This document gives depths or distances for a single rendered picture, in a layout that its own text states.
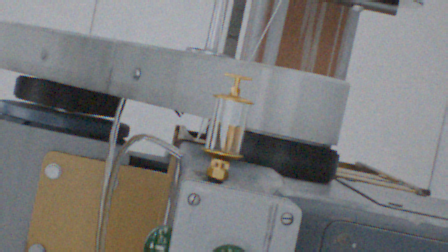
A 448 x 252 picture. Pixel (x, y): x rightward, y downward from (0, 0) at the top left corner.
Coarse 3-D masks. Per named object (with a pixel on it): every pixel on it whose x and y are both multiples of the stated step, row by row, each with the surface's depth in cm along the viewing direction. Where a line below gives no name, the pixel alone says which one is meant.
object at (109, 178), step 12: (120, 108) 98; (132, 144) 81; (156, 144) 80; (168, 144) 79; (108, 156) 97; (120, 156) 83; (180, 156) 79; (108, 168) 97; (108, 180) 86; (108, 192) 87; (108, 204) 88; (108, 216) 90; (96, 240) 96
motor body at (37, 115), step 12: (0, 108) 115; (12, 108) 113; (24, 108) 112; (36, 108) 113; (48, 108) 118; (12, 120) 114; (24, 120) 113; (36, 120) 111; (48, 120) 111; (60, 120) 111; (72, 120) 111; (84, 120) 112; (96, 120) 114; (108, 120) 119; (72, 132) 112; (84, 132) 112; (96, 132) 112; (108, 132) 113; (120, 132) 115; (120, 144) 115
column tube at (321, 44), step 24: (264, 0) 118; (288, 0) 118; (312, 0) 118; (264, 24) 118; (288, 24) 118; (312, 24) 118; (336, 24) 118; (264, 48) 118; (288, 48) 118; (312, 48) 118; (336, 48) 118; (312, 72) 119; (336, 72) 119
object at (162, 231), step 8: (152, 232) 67; (160, 232) 66; (168, 232) 66; (152, 240) 66; (160, 240) 66; (168, 240) 66; (144, 248) 67; (152, 248) 66; (160, 248) 66; (168, 248) 66
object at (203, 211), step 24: (192, 192) 65; (216, 192) 65; (240, 192) 67; (192, 216) 65; (216, 216) 65; (240, 216) 65; (264, 216) 65; (288, 216) 65; (192, 240) 65; (216, 240) 65; (240, 240) 65; (264, 240) 65; (288, 240) 65
